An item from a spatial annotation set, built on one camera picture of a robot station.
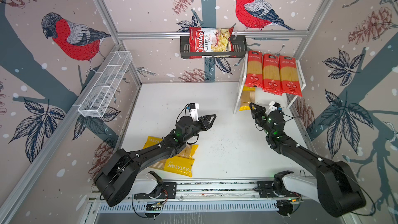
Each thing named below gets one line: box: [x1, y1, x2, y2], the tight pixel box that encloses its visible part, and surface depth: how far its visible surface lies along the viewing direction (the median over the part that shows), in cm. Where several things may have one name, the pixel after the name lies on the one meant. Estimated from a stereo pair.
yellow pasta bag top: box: [239, 86, 256, 111], surface depth 90 cm
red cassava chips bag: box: [189, 26, 237, 59], surface depth 89 cm
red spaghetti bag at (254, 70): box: [245, 50, 264, 88], surface depth 79 cm
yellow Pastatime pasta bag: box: [149, 147, 198, 178], surface depth 81 cm
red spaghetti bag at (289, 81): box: [279, 54, 303, 97], surface depth 77 cm
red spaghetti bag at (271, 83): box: [262, 53, 282, 96], surface depth 77 cm
